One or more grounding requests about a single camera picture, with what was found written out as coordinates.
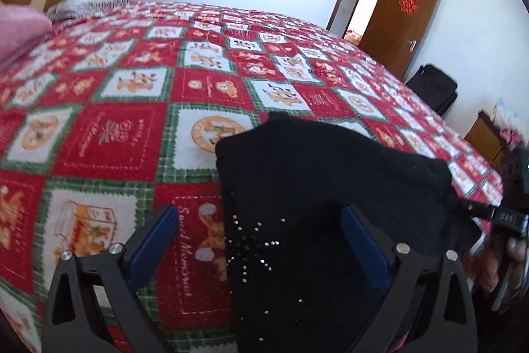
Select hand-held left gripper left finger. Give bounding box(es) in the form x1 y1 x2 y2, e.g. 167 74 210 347
43 204 179 353

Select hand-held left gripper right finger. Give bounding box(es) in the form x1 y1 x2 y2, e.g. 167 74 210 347
341 205 480 353

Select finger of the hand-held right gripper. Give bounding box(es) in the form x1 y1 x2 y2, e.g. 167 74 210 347
448 195 497 220

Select black pants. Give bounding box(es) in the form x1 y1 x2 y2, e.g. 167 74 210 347
215 113 482 353

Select person's right hand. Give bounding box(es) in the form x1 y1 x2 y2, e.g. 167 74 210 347
479 235 529 300

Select brown wooden cabinet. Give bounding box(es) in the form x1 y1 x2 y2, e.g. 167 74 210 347
464 110 511 174

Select red and white bundle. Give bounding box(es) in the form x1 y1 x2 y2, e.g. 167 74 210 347
494 99 524 149

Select red printed blanket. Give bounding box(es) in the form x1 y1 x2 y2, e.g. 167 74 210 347
0 0 507 353

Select black suitcase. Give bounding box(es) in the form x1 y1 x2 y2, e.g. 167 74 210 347
405 64 459 117

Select brown wooden door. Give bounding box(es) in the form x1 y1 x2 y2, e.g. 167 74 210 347
359 0 443 81

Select grey pillow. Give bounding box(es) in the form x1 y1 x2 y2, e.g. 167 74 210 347
45 0 135 21

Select pink pillow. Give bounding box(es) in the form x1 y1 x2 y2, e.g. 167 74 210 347
0 1 53 69

